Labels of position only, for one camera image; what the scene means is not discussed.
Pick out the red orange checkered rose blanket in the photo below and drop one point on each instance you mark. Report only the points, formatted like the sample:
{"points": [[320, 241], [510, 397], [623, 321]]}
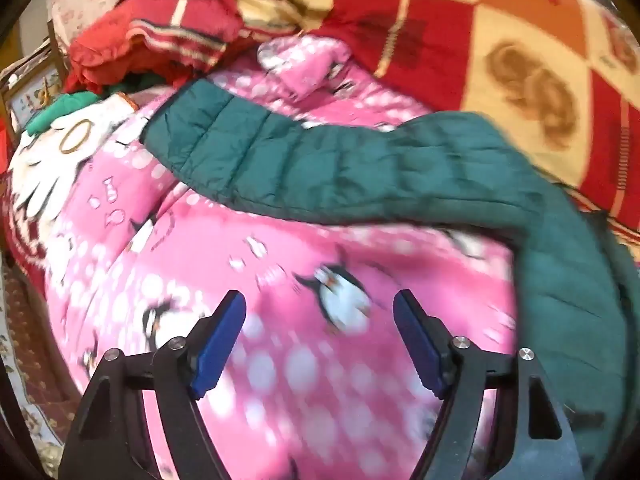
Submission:
{"points": [[500, 20]]}

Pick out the patterned floor mat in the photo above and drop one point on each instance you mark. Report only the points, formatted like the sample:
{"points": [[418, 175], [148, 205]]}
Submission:
{"points": [[30, 360]]}

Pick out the small green cloth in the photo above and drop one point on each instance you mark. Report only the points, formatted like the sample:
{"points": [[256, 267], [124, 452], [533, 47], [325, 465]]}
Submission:
{"points": [[60, 110]]}

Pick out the pink penguin print blanket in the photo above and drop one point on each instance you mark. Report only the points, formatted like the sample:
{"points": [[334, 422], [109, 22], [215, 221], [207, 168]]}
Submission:
{"points": [[310, 375]]}

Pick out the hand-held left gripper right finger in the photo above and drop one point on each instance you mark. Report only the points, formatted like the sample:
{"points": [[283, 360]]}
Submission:
{"points": [[417, 345]]}

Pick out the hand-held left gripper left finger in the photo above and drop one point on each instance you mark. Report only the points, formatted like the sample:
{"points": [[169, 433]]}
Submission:
{"points": [[220, 345]]}

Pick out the green puffer jacket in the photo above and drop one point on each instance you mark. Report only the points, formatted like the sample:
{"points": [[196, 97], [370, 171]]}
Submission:
{"points": [[350, 170]]}

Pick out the wooden picture frame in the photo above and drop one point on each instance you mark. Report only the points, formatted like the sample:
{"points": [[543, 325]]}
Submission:
{"points": [[30, 90]]}

